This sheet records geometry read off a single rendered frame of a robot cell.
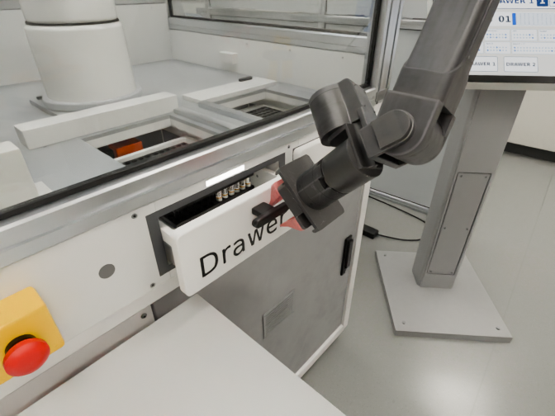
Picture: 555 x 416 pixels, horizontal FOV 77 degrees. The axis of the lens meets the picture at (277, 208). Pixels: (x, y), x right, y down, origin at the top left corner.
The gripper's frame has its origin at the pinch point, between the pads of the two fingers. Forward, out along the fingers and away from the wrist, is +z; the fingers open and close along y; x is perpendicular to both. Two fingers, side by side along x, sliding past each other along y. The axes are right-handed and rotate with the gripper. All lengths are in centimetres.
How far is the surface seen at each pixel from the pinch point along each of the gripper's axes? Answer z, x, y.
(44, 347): 2.1, 34.4, 1.4
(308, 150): 2.4, -16.7, 7.4
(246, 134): -1.0, -2.3, 13.7
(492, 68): -12, -85, 2
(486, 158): 8, -99, -23
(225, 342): 6.5, 16.3, -11.6
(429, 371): 49, -58, -77
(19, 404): 18.6, 39.4, -2.7
